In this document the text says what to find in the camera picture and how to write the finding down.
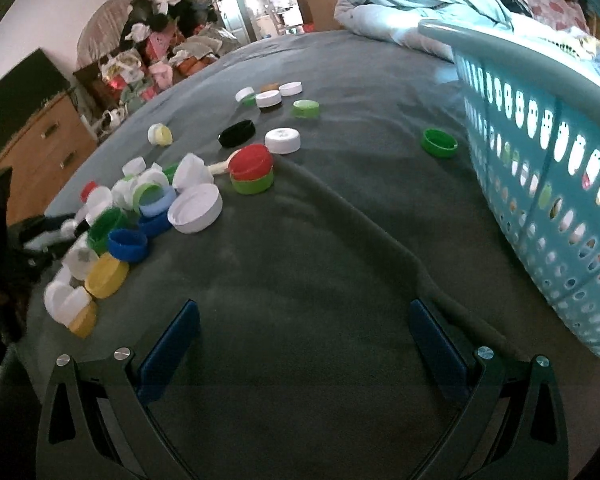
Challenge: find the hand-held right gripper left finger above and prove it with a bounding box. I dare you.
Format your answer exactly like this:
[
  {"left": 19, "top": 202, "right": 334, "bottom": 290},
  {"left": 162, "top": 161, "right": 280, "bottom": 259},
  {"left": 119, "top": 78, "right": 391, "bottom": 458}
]
[{"left": 36, "top": 299, "right": 201, "bottom": 480}]

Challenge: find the light green bottle cap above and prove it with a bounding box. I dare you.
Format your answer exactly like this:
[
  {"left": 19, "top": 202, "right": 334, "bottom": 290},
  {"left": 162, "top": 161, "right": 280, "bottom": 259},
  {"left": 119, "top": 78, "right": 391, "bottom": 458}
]
[{"left": 292, "top": 99, "right": 321, "bottom": 119}]

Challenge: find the large white lid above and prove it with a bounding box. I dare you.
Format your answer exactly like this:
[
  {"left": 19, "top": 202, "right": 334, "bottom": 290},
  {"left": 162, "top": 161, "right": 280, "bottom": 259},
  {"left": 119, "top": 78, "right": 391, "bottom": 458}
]
[{"left": 167, "top": 183, "right": 224, "bottom": 234}]

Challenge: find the ribbed white bottle cap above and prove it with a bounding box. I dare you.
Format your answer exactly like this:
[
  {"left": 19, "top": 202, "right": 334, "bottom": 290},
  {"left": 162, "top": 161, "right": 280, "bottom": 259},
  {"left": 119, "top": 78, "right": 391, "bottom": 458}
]
[{"left": 264, "top": 127, "right": 302, "bottom": 155}]

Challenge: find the dark green bottle cap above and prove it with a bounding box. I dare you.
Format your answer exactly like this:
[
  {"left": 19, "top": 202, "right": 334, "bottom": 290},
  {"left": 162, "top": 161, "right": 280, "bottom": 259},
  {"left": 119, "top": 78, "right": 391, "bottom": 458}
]
[{"left": 421, "top": 128, "right": 459, "bottom": 158}]

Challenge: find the yellow and white cap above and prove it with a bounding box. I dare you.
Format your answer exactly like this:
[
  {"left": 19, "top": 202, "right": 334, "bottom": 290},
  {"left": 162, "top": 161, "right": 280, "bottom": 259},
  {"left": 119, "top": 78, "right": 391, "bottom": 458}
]
[{"left": 147, "top": 123, "right": 173, "bottom": 147}]

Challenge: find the light blue plastic basket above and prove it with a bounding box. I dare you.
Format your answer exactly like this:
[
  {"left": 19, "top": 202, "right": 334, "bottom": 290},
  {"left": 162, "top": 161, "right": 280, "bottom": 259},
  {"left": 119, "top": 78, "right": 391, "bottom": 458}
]
[{"left": 417, "top": 19, "right": 600, "bottom": 367}]

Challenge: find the pile of bags and clutter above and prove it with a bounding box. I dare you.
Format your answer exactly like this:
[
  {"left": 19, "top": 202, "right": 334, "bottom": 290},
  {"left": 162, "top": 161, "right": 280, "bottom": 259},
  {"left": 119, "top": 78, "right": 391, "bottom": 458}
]
[{"left": 72, "top": 0, "right": 241, "bottom": 136}]

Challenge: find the grey bed blanket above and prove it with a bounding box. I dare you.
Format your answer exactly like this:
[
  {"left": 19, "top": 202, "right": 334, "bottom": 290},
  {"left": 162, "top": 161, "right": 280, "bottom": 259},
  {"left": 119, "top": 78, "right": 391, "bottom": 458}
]
[{"left": 17, "top": 30, "right": 600, "bottom": 480}]

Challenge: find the large cardboard box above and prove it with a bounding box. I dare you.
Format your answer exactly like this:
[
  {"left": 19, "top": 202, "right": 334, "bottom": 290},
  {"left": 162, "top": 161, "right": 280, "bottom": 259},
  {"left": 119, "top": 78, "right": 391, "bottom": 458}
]
[{"left": 296, "top": 0, "right": 366, "bottom": 33}]

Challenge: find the red bottle cap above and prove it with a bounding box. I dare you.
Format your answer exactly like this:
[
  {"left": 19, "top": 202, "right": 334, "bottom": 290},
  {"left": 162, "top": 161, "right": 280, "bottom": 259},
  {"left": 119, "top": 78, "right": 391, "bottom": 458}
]
[{"left": 227, "top": 143, "right": 274, "bottom": 181}]

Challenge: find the red floral pillow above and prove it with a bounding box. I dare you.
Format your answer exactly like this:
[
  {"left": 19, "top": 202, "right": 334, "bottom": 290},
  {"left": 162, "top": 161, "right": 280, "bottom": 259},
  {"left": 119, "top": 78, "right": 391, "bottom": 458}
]
[{"left": 522, "top": 0, "right": 591, "bottom": 36}]

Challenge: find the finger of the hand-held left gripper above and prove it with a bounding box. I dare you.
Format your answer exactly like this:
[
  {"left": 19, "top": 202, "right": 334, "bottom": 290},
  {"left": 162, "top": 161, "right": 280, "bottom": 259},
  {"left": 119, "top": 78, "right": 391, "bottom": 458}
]
[{"left": 10, "top": 212, "right": 88, "bottom": 266}]

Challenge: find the metal door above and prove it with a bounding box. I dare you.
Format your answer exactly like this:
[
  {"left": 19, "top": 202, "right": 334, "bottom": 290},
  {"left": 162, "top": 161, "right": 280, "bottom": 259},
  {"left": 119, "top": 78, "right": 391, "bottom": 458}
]
[{"left": 197, "top": 0, "right": 253, "bottom": 43}]

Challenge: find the light blue duvet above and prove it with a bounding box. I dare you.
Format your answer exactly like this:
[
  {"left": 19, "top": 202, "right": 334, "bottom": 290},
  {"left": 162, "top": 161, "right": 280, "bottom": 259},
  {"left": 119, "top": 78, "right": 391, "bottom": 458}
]
[{"left": 334, "top": 0, "right": 600, "bottom": 86}]

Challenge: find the black bottle cap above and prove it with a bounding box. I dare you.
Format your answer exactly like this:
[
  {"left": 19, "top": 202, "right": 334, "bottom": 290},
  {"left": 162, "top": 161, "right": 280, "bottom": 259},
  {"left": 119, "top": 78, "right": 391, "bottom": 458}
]
[{"left": 218, "top": 120, "right": 256, "bottom": 149}]

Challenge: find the wooden dresser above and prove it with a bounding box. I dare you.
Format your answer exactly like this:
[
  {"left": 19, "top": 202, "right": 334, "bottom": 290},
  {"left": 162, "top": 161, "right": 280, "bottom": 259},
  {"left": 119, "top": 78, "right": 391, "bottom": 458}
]
[{"left": 0, "top": 92, "right": 98, "bottom": 226}]

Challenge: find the wicker chair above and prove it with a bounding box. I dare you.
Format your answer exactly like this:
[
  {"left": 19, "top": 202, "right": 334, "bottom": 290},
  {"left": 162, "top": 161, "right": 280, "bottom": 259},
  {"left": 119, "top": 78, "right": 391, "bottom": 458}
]
[{"left": 76, "top": 0, "right": 156, "bottom": 71}]

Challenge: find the black television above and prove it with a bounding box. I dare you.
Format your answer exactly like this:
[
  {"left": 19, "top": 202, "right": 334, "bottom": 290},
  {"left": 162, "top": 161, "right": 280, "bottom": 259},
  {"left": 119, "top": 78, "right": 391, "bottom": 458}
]
[{"left": 0, "top": 49, "right": 71, "bottom": 176}]

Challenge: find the pile of colourful bottle caps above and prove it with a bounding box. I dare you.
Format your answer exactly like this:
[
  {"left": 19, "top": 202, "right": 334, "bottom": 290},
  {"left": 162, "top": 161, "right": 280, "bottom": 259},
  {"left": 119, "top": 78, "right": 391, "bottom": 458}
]
[{"left": 44, "top": 152, "right": 216, "bottom": 338}]

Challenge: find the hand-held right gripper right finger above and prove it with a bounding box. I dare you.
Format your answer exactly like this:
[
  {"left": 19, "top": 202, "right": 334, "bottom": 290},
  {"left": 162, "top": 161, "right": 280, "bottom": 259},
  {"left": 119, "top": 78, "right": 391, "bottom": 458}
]
[{"left": 408, "top": 299, "right": 571, "bottom": 480}]

